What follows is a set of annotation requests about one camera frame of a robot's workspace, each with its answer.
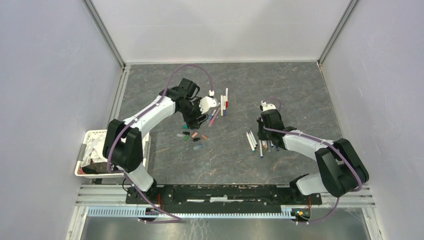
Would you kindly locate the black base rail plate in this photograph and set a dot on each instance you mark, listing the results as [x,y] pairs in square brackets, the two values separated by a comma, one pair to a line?
[229,199]

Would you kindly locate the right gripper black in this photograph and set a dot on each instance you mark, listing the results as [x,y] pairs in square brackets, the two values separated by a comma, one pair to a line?
[261,135]

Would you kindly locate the violet capped white pen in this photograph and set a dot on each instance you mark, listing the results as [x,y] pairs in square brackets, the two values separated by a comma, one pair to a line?
[224,105]

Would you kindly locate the white cloth in basket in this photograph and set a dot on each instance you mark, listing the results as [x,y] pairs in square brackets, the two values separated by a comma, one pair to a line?
[93,144]

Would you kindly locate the aluminium frame rail left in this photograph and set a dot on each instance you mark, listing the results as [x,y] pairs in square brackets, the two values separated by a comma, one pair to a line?
[97,19]

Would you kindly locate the blue transparent pen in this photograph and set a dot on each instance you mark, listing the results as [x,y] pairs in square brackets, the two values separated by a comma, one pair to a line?
[260,145]

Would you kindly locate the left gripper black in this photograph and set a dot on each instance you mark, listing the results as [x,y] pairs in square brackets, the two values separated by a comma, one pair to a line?
[192,122]

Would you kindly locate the yellow capped white pen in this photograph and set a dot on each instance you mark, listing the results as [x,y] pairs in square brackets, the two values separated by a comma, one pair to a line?
[221,105]

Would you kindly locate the black pen cap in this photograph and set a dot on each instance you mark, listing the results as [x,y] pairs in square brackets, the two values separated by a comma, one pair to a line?
[197,138]

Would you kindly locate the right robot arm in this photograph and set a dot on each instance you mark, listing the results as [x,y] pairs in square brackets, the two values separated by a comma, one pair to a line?
[340,168]

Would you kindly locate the red white pen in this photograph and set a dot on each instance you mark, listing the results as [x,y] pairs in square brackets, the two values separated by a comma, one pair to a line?
[227,96]

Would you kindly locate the black capped pen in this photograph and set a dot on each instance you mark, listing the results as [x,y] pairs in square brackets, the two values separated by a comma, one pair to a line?
[253,139]

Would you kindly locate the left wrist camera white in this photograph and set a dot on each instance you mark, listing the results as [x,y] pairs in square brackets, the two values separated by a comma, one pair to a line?
[208,102]

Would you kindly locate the aluminium frame rail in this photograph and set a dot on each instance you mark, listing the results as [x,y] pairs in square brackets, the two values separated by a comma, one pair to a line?
[352,4]
[97,19]

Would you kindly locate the teal capped white pen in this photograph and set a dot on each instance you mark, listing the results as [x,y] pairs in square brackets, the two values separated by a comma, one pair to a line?
[251,144]

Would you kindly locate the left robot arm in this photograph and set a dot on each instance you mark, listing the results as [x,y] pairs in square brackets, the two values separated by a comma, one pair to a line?
[123,146]

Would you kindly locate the aluminium frame rail right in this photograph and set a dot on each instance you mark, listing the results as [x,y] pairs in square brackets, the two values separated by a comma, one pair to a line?
[352,4]

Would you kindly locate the white slotted cable duct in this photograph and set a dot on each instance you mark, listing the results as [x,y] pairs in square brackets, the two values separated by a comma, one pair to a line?
[151,213]

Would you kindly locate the white plastic basket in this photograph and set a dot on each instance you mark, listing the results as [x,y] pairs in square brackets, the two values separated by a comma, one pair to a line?
[91,164]

